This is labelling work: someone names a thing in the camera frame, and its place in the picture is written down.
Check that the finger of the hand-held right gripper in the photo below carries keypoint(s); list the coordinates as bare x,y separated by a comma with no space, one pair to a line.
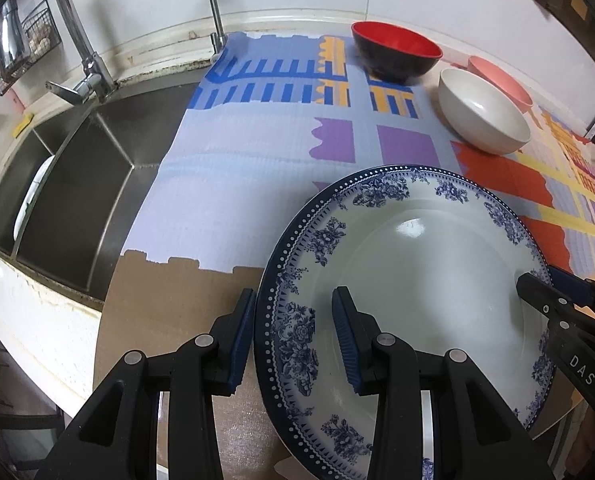
575,285
535,290

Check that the large chrome faucet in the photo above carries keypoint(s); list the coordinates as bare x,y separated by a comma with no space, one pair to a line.
92,70

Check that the white bowl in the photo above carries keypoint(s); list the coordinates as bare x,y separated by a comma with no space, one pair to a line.
482,115

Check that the large blue floral plate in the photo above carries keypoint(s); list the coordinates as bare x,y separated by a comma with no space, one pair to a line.
427,270

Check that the pink bowl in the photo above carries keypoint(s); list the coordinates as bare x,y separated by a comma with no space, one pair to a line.
507,85

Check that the white basin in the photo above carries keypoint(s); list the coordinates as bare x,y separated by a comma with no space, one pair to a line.
27,200

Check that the colourful patterned table mat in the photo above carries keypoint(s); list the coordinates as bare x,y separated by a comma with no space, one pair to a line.
237,160

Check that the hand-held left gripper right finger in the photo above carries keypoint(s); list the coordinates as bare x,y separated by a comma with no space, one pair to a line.
347,345

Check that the red and black bowl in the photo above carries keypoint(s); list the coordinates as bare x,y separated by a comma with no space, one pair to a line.
392,42

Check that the thin gooseneck faucet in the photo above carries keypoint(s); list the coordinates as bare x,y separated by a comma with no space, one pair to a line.
212,5

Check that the stainless steel sink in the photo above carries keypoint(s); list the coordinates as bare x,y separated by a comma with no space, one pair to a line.
87,185

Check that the yellow sponge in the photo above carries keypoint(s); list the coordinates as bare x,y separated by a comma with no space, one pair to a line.
24,125

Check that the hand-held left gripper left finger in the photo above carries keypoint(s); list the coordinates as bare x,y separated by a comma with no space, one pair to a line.
240,350

